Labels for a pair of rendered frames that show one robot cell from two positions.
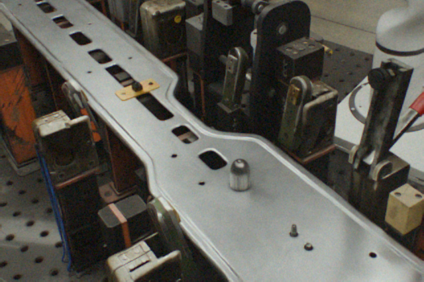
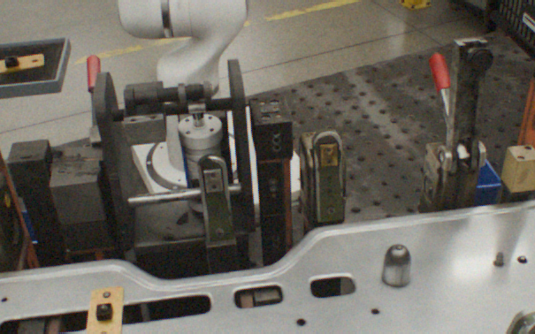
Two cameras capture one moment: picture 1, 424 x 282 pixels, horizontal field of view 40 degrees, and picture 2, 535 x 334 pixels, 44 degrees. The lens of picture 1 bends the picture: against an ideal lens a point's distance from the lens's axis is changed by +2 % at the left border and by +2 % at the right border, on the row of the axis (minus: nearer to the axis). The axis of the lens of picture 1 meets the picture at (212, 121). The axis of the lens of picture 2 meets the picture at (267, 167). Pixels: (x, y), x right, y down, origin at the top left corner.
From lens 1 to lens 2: 76 cm
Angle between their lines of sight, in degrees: 50
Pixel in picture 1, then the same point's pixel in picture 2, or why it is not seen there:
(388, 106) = (479, 85)
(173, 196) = not seen: outside the picture
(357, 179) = (452, 183)
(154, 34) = not seen: outside the picture
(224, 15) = (158, 130)
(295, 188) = (425, 235)
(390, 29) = (194, 74)
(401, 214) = (533, 171)
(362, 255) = not seen: outside the picture
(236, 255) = not seen: hidden behind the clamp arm
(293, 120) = (337, 185)
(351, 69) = not seen: hidden behind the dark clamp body
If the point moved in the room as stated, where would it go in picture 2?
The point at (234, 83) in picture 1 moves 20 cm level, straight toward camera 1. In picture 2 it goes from (225, 201) to (376, 246)
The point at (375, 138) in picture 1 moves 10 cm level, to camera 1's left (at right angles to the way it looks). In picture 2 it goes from (462, 128) to (446, 171)
